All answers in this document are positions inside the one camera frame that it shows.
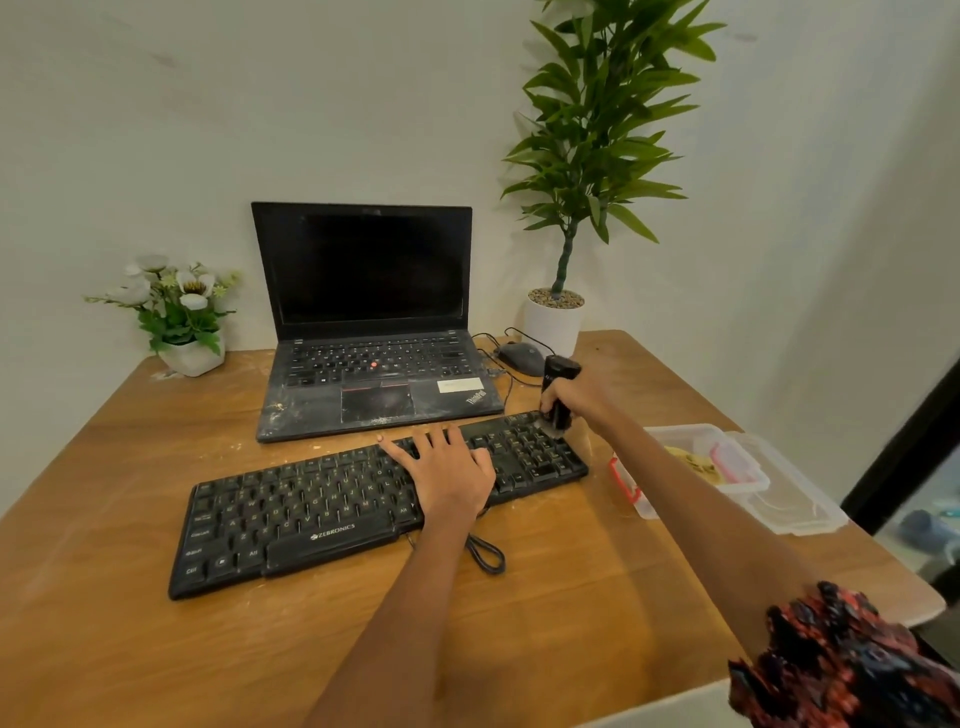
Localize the dark grey computer mouse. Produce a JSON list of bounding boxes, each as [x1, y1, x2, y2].
[[495, 342, 548, 378]]

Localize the blue slipper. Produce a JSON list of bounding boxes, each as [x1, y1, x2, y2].
[[895, 509, 958, 557]]

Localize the red black patterned sleeve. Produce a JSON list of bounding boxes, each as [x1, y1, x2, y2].
[[726, 580, 960, 728]]

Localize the black door frame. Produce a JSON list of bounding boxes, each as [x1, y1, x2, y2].
[[840, 358, 960, 536]]

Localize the clear plastic container lid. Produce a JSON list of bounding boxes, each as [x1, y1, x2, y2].
[[721, 431, 851, 538]]

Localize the black mouse cable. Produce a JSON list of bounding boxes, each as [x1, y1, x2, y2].
[[471, 327, 558, 388]]

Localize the person's left forearm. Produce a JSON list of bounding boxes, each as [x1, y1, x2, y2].
[[303, 517, 483, 728]]

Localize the white flowers in white pot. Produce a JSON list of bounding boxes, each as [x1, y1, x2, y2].
[[84, 253, 243, 379]]

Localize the tall green plant white pot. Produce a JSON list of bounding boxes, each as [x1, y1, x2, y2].
[[500, 0, 728, 360]]

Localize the black keyboard cable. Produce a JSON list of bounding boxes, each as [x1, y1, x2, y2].
[[405, 508, 508, 578]]

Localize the black dusty laptop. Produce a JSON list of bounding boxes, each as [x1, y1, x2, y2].
[[250, 201, 506, 444]]

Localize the yellow cloth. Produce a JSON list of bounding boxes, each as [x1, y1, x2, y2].
[[663, 446, 726, 486]]

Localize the person's right hand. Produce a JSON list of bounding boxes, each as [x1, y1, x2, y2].
[[540, 367, 624, 439]]

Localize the clear plastic container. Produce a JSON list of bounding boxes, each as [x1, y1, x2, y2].
[[608, 423, 773, 521]]

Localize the black handheld cleaning tool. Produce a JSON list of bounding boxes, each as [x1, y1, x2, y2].
[[540, 355, 584, 441]]

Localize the person's right forearm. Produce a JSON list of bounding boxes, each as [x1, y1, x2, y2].
[[598, 408, 820, 655]]

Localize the person's left hand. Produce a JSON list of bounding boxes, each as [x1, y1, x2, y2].
[[377, 423, 498, 528]]

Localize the black computer keyboard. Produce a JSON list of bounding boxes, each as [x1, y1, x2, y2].
[[168, 410, 591, 602]]

